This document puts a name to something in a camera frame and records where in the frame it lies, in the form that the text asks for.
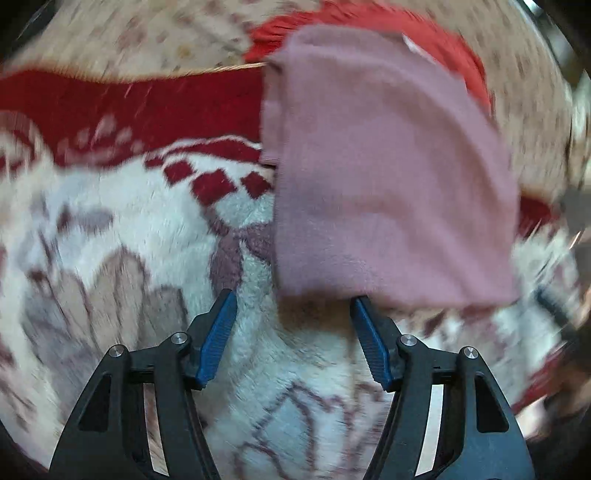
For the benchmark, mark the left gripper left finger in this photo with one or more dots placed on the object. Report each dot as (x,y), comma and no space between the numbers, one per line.
(105,436)

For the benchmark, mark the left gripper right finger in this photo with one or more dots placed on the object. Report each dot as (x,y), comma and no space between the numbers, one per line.
(479,435)

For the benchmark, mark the mauve pink small garment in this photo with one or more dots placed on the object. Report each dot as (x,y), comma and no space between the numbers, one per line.
(392,180)

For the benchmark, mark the red white plush blanket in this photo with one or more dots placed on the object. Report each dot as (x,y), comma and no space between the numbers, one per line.
(126,208)

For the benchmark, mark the floral beige bedspread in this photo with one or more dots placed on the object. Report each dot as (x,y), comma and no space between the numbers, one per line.
(533,103)

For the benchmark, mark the red ruffled cushion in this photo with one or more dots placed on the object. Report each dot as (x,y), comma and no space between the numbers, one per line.
(444,46)

